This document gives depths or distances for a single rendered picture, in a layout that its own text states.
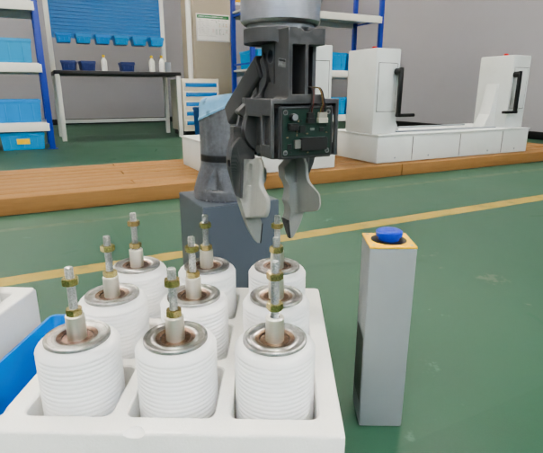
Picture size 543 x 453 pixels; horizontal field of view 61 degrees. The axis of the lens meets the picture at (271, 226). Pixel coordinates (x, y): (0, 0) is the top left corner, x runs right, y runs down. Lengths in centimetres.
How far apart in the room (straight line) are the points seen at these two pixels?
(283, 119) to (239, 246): 64
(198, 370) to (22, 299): 48
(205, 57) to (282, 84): 648
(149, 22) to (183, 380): 617
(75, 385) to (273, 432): 23
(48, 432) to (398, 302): 49
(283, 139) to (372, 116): 275
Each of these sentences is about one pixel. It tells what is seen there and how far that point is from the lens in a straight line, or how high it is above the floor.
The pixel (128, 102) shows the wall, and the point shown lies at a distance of 888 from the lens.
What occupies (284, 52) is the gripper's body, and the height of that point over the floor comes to 57.
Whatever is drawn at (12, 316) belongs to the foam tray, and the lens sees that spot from 93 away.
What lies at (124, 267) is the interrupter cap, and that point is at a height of 25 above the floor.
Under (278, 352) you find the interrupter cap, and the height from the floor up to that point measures 25.
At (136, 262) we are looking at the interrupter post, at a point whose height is 26.
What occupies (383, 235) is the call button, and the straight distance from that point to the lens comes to 71.
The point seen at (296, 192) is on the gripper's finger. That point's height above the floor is 43.
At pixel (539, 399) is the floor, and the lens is 101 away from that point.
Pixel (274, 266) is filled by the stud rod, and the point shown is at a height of 35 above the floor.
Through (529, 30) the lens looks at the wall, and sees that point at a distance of 649.
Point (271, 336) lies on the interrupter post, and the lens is 55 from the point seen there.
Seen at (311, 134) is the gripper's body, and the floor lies 49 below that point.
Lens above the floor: 53
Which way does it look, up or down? 16 degrees down
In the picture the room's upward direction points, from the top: straight up
